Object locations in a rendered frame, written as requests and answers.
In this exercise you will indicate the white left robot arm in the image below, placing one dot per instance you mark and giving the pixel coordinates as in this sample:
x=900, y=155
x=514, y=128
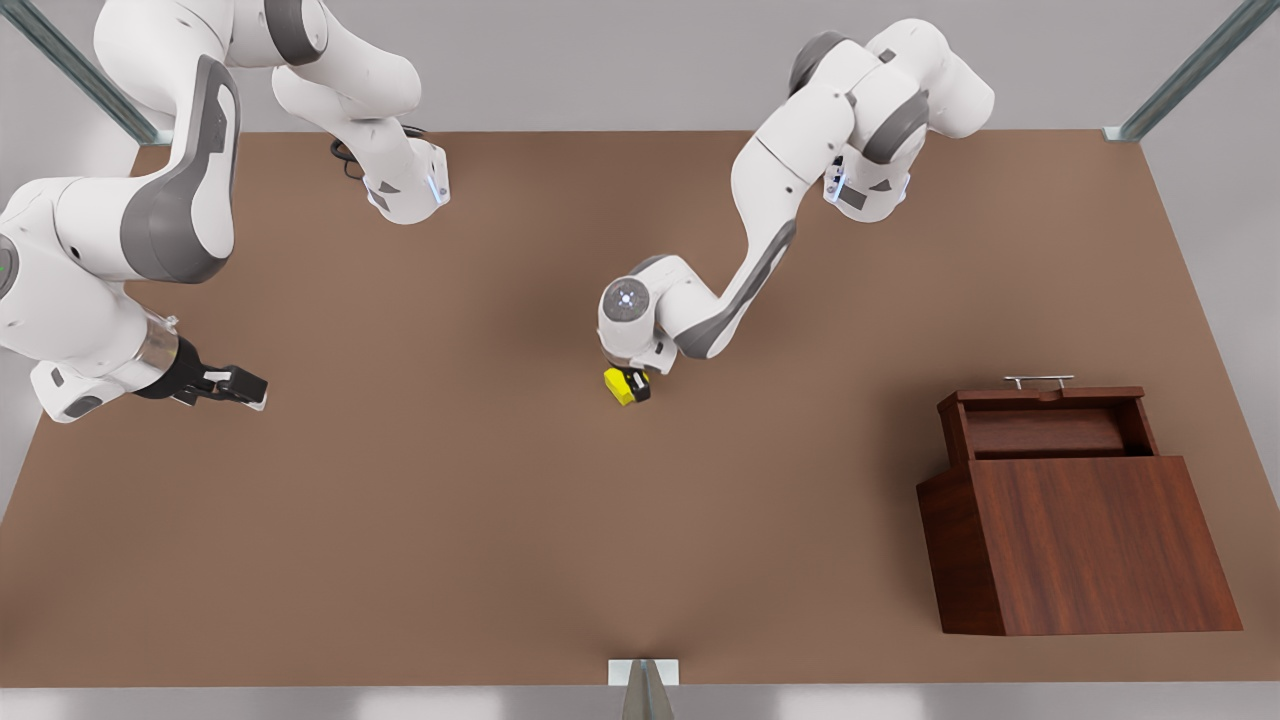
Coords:
x=770, y=160

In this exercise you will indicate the dark wooden cabinet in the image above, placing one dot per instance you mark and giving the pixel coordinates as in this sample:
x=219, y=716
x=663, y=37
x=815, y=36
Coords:
x=1100, y=545

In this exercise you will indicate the silver frame post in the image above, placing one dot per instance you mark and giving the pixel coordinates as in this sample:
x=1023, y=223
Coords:
x=643, y=690
x=75, y=65
x=1190, y=70

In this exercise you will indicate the yellow square block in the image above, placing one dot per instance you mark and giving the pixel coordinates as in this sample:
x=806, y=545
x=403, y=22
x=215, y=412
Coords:
x=617, y=386

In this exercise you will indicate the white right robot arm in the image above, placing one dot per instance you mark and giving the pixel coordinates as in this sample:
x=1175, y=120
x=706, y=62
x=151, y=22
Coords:
x=70, y=250

